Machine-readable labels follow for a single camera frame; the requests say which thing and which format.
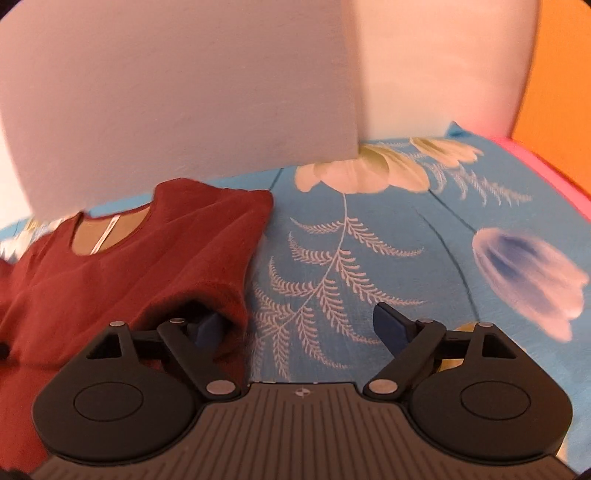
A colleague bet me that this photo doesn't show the orange door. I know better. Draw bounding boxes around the orange door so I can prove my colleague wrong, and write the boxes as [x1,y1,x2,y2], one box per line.
[512,0,591,193]

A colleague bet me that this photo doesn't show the dark red knit top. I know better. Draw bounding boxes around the dark red knit top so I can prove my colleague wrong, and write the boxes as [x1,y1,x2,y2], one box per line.
[1,179,273,472]

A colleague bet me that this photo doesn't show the blue floral bed sheet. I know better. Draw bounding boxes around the blue floral bed sheet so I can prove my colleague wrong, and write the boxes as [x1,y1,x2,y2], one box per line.
[1,125,590,479]

